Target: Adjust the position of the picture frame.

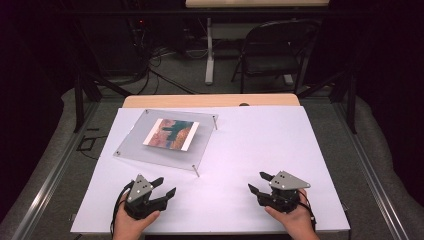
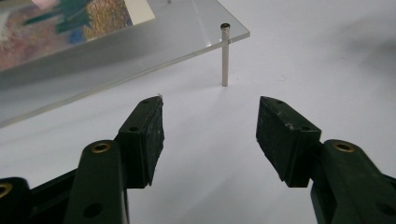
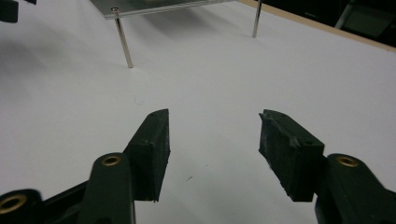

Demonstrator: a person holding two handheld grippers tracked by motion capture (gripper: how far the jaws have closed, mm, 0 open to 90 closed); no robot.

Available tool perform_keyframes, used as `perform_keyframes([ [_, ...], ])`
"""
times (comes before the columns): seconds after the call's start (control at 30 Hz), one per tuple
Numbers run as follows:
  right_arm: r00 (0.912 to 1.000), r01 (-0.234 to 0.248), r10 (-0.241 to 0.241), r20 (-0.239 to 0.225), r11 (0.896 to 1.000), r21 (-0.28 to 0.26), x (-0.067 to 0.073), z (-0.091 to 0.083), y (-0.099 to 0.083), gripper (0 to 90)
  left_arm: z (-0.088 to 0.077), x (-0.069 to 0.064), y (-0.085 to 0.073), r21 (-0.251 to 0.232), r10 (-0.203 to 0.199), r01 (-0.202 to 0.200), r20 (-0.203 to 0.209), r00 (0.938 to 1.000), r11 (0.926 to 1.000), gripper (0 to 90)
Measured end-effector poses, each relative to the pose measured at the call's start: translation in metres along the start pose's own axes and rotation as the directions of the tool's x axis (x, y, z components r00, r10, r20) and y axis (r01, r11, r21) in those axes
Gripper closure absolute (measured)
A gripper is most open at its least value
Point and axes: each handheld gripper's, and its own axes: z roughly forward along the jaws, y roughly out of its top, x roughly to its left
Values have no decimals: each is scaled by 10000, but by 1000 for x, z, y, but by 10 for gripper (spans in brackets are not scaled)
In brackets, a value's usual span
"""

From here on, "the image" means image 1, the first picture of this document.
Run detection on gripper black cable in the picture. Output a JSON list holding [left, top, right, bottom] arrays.
[[109, 180, 135, 239], [299, 191, 318, 232]]

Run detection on white table cover sheet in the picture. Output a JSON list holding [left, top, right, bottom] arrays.
[[70, 105, 351, 234]]

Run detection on dark equipment rack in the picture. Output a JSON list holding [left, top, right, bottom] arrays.
[[79, 13, 152, 76]]

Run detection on clear acrylic picture frame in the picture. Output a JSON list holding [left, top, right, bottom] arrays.
[[112, 108, 220, 178]]

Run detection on light desk with white legs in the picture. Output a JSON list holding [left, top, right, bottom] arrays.
[[184, 0, 331, 86]]

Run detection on black folding chair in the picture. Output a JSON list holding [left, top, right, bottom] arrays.
[[231, 19, 322, 95]]

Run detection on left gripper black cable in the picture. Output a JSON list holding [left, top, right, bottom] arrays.
[[109, 180, 135, 239]]

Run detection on person's right hand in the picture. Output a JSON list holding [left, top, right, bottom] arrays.
[[264, 189, 319, 240]]

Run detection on aluminium floor rail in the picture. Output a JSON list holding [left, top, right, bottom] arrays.
[[11, 99, 102, 240], [333, 99, 413, 240]]

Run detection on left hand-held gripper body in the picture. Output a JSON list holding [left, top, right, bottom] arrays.
[[123, 173, 168, 221]]

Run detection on person's left hand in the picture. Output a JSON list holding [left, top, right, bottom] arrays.
[[112, 194, 162, 240]]

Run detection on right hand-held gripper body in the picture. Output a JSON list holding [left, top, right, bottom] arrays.
[[256, 170, 312, 214]]

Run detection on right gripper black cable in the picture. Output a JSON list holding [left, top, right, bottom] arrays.
[[299, 191, 318, 232]]

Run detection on light wooden table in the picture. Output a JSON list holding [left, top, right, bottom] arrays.
[[122, 93, 301, 109]]

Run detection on black horizontal metal bar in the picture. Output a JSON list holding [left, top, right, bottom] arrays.
[[63, 9, 334, 16]]

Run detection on black metal frame stand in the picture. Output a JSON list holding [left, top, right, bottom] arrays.
[[296, 69, 358, 135], [73, 70, 133, 134]]

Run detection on black floor cables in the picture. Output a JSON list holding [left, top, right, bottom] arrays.
[[131, 19, 201, 96]]

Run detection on painting print with white border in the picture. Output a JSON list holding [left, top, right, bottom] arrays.
[[142, 118, 200, 153]]

